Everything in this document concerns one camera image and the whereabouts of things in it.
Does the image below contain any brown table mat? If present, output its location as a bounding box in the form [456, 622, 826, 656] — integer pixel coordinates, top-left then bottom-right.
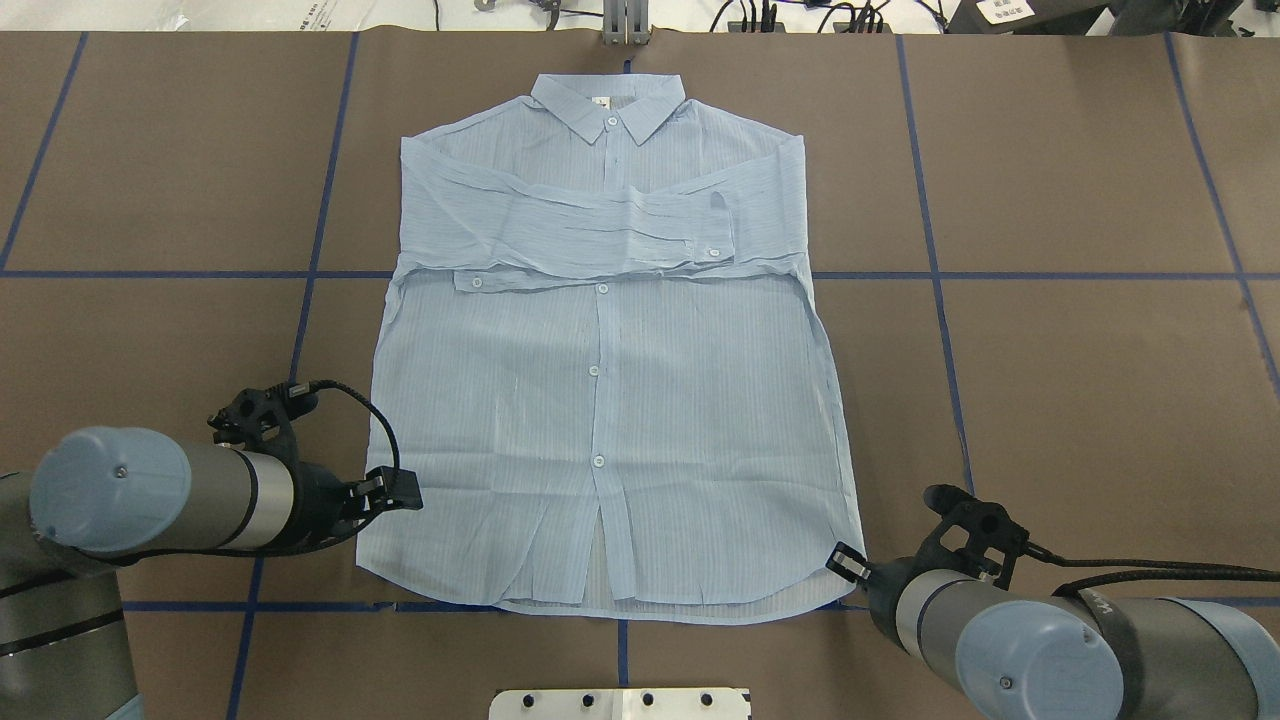
[0, 29, 1280, 720]

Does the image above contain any light blue button-up shirt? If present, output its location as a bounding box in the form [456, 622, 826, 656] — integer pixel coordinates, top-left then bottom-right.
[355, 74, 864, 625]

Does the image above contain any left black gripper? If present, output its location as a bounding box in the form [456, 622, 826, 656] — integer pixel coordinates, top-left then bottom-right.
[291, 462, 422, 553]

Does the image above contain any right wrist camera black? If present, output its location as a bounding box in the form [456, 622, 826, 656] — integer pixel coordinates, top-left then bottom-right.
[915, 484, 1030, 591]

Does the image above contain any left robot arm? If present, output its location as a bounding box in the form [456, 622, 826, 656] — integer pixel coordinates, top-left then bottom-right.
[1, 427, 422, 719]

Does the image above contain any grey aluminium frame post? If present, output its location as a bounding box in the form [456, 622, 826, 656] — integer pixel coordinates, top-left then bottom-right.
[602, 0, 652, 47]

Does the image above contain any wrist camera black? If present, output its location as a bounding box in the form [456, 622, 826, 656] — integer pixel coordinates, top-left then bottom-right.
[915, 484, 1030, 591]
[207, 383, 317, 465]

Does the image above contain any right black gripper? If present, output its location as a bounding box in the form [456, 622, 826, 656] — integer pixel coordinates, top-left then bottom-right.
[826, 542, 922, 607]

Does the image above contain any white mounting plate with holes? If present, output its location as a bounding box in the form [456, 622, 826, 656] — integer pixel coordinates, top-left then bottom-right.
[488, 687, 753, 719]

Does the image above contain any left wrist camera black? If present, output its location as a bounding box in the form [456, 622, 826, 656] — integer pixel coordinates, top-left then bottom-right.
[207, 383, 317, 465]

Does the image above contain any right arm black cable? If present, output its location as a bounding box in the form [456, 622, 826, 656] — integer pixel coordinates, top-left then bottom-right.
[1020, 541, 1280, 601]

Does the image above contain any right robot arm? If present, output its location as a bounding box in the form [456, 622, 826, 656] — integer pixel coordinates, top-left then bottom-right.
[827, 544, 1279, 719]

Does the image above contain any black box with label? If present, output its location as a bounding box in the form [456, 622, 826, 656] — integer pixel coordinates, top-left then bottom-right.
[945, 1, 1108, 36]

